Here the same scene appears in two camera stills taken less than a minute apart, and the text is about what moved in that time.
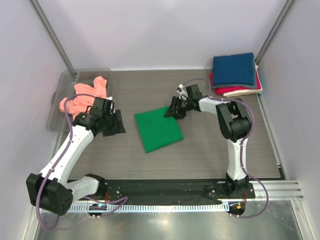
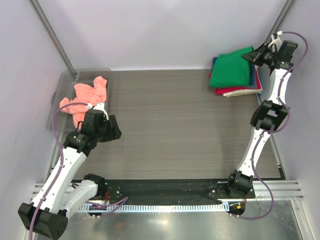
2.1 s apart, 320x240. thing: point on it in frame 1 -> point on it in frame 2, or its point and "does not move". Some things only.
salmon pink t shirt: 78,104 does not move
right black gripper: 176,107 -> 261,53
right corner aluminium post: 289,4 does not move
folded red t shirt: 220,90 does not move
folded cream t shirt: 245,92 does not move
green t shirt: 157,130 -> 231,69
